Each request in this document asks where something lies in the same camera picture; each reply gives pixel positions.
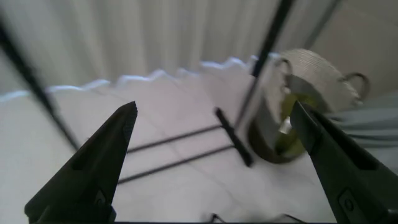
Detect green garment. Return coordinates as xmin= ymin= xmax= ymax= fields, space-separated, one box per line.
xmin=275 ymin=92 xmax=318 ymax=156

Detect pale grey shorts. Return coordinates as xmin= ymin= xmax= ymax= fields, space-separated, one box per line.
xmin=326 ymin=95 xmax=398 ymax=175

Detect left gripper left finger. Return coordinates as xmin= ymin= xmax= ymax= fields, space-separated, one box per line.
xmin=24 ymin=101 xmax=139 ymax=223

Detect white curtain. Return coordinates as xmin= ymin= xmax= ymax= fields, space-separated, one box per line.
xmin=0 ymin=0 xmax=343 ymax=96

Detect black clothes rack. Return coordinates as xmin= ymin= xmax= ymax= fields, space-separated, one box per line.
xmin=0 ymin=0 xmax=295 ymax=184

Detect white laundry basket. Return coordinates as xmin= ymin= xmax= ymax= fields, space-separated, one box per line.
xmin=248 ymin=48 xmax=371 ymax=164

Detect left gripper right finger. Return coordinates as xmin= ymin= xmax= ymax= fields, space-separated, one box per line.
xmin=289 ymin=100 xmax=398 ymax=224

